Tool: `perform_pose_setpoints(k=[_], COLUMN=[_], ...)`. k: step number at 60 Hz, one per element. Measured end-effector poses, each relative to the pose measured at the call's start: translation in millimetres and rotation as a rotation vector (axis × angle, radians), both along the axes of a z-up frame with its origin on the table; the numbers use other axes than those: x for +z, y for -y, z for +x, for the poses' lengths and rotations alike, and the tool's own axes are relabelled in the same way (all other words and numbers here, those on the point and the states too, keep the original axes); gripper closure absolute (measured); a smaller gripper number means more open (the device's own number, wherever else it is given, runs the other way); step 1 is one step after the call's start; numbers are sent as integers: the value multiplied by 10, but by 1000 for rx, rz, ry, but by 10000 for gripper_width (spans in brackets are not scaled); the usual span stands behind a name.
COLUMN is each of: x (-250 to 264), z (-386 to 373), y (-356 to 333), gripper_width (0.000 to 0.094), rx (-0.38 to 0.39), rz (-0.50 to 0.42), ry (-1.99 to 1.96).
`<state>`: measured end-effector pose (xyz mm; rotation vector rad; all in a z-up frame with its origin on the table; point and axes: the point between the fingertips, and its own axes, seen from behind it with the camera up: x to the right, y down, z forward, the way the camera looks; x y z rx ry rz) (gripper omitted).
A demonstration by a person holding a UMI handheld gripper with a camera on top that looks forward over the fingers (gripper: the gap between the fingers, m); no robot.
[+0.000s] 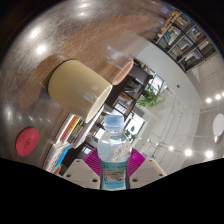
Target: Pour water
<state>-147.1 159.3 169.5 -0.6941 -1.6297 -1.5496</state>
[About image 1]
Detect ceiling lights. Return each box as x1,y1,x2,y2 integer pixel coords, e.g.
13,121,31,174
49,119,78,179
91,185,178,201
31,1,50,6
146,93,224,159

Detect tall dark bookshelf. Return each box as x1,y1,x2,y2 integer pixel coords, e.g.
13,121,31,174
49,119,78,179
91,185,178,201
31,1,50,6
151,9,218,74

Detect blue-covered book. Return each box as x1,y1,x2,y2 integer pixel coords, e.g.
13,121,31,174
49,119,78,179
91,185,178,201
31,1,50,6
54,143,73,168

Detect flat round red coaster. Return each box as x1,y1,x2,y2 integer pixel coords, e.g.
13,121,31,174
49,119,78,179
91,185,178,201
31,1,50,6
15,126,41,158

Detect cream paper cup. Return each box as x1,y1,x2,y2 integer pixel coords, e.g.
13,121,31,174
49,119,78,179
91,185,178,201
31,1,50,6
47,59,114,124

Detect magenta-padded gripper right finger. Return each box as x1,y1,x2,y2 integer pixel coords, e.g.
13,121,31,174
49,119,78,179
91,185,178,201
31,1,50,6
128,147,167,190

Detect clear blue-capped water bottle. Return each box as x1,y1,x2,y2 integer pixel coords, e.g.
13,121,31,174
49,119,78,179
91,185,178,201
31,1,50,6
96,114,133,191

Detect stack of books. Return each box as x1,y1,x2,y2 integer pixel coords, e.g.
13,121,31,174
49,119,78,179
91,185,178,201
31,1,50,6
53,105,105,150

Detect potted green plant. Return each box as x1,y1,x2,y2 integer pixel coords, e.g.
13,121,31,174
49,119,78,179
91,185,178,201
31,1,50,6
136,83,167,109
123,125,138,143

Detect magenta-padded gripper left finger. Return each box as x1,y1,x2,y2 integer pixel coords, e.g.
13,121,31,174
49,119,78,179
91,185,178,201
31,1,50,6
62,147,102,190

